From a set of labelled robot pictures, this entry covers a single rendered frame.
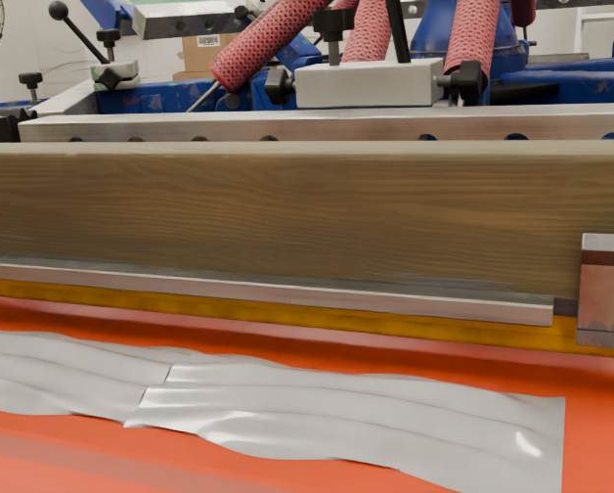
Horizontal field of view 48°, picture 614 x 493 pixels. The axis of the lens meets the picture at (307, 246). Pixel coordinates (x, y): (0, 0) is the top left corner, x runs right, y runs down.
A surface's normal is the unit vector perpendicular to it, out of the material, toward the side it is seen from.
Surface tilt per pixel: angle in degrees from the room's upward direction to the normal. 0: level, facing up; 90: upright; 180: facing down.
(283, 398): 34
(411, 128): 90
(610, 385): 0
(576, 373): 0
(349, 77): 90
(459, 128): 90
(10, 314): 0
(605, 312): 90
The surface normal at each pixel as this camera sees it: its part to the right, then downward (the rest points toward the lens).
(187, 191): -0.36, 0.32
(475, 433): -0.33, -0.65
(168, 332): -0.07, -0.95
